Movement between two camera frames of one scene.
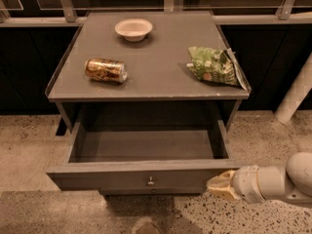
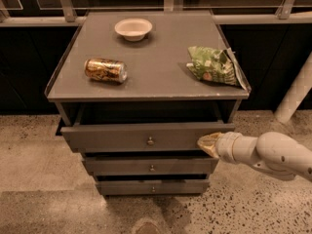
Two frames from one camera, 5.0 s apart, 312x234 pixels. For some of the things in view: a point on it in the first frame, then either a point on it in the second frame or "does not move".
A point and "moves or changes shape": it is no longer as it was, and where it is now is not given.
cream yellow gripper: x=246 y=183 -> x=225 y=147
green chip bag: x=216 y=65 does not move
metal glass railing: x=234 y=5 does not move
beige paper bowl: x=134 y=29 does not move
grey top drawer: x=145 y=158 moves or changes shape
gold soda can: x=109 y=70 does not move
